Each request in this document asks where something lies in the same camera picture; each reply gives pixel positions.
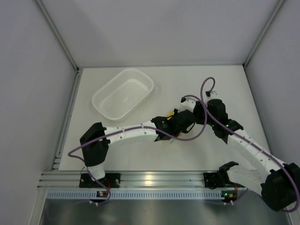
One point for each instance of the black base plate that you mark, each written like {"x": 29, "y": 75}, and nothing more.
{"x": 213, "y": 180}
{"x": 112, "y": 180}

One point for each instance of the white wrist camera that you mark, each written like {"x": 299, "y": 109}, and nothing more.
{"x": 186, "y": 104}
{"x": 210, "y": 95}

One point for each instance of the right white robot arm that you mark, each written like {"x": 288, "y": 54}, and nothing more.
{"x": 276, "y": 182}

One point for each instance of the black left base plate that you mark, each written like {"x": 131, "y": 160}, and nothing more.
{"x": 112, "y": 180}

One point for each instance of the yellow fake banana bunch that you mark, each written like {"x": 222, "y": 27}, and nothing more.
{"x": 169, "y": 115}

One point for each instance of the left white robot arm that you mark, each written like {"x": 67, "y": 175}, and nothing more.
{"x": 99, "y": 139}

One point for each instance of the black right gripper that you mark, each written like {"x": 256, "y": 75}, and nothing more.
{"x": 198, "y": 109}

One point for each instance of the aluminium mounting rail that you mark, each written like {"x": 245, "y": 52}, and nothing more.
{"x": 127, "y": 179}

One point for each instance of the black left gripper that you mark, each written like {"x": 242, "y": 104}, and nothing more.
{"x": 176, "y": 112}

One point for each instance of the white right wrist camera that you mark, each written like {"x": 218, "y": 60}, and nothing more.
{"x": 210, "y": 95}

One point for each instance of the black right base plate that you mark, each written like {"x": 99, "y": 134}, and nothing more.
{"x": 213, "y": 180}

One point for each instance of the white perforated plastic basket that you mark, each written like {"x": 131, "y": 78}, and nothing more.
{"x": 123, "y": 94}

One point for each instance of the white slotted cable duct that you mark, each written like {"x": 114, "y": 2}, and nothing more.
{"x": 142, "y": 194}

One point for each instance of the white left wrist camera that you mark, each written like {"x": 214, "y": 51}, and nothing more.
{"x": 186, "y": 104}

